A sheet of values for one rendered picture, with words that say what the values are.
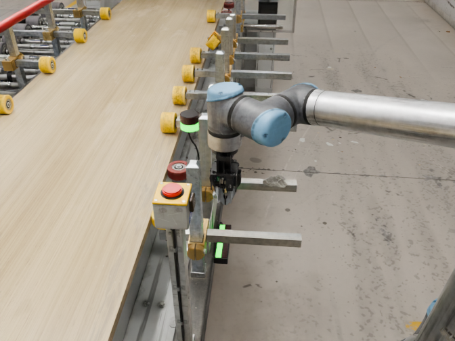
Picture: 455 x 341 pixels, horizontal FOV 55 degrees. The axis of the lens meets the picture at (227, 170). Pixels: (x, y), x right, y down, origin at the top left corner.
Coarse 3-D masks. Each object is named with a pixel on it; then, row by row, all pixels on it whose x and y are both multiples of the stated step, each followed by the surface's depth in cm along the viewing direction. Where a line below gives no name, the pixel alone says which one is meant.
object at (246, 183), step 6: (174, 180) 153; (186, 180) 153; (246, 180) 153; (252, 180) 153; (258, 180) 153; (288, 180) 153; (240, 186) 153; (246, 186) 153; (252, 186) 152; (258, 186) 152; (264, 186) 152; (288, 186) 151; (294, 186) 151
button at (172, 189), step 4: (168, 184) 89; (172, 184) 89; (176, 184) 89; (164, 188) 88; (168, 188) 88; (172, 188) 88; (176, 188) 88; (180, 188) 88; (164, 192) 87; (168, 192) 86; (172, 192) 86; (176, 192) 87; (180, 192) 87; (168, 196) 87; (172, 196) 86
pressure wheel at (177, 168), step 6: (174, 162) 154; (180, 162) 154; (186, 162) 154; (168, 168) 151; (174, 168) 151; (180, 168) 151; (168, 174) 152; (174, 174) 149; (180, 174) 149; (180, 180) 151
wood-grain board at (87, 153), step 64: (128, 0) 345; (192, 0) 345; (64, 64) 232; (128, 64) 232; (192, 64) 232; (0, 128) 175; (64, 128) 175; (128, 128) 175; (0, 192) 141; (64, 192) 141; (128, 192) 141; (0, 256) 117; (64, 256) 117; (128, 256) 117; (0, 320) 101; (64, 320) 101
